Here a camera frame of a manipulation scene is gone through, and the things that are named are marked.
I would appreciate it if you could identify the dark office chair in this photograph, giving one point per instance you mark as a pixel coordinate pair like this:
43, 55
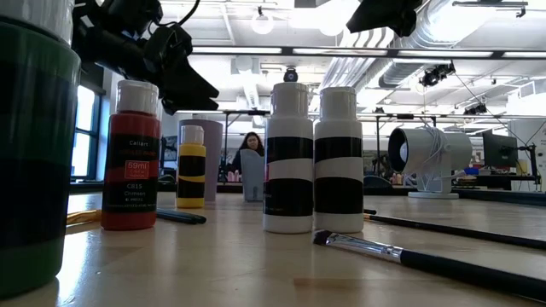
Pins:
377, 185

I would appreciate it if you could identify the small dark green paint bottle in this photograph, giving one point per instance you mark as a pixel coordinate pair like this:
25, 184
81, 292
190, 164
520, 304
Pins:
34, 170

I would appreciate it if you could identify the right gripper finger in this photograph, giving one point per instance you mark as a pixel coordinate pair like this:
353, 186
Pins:
373, 15
405, 23

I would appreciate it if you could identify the black round camera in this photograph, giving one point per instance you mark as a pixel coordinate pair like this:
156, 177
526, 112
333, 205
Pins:
290, 75

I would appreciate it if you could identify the small white paint bottle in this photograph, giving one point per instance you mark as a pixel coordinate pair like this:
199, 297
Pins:
339, 128
288, 128

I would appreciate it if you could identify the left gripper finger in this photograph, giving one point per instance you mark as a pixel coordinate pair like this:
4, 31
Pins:
192, 104
189, 85

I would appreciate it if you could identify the thin silver ferrule paint brush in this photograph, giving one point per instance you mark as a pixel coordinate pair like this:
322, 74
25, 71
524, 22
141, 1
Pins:
370, 212

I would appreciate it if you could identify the flat silver ferrule paint brush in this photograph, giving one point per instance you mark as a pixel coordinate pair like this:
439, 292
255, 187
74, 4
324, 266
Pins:
469, 273

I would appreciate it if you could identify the dark framed window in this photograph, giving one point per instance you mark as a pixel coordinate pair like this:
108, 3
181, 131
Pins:
85, 128

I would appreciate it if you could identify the lilac plastic cup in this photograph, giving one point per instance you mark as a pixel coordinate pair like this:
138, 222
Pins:
213, 162

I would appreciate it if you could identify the black light bar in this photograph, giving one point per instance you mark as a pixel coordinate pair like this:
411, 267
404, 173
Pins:
286, 50

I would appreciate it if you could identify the black ceiling camera cluster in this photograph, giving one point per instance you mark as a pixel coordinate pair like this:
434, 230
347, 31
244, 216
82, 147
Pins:
435, 76

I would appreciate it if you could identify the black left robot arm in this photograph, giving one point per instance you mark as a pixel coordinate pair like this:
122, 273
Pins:
111, 38

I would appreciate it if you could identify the black computer monitor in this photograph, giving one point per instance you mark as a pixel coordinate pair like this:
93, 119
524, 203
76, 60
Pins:
500, 149

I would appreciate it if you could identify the small yellow paint bottle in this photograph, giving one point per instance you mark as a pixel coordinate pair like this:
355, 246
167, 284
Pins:
191, 149

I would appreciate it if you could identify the black monitor stand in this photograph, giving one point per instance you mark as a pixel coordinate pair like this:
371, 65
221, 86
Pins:
533, 166

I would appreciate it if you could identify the person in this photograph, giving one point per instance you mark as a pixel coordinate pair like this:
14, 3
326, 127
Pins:
251, 143

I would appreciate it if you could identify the grey translucent plastic bin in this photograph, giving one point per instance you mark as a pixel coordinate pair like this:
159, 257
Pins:
252, 179

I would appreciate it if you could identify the small red paint bottle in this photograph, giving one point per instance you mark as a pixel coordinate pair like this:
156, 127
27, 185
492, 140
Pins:
130, 123

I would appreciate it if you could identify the orange bristle paint brush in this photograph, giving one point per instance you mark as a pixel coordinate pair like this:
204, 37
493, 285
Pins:
85, 218

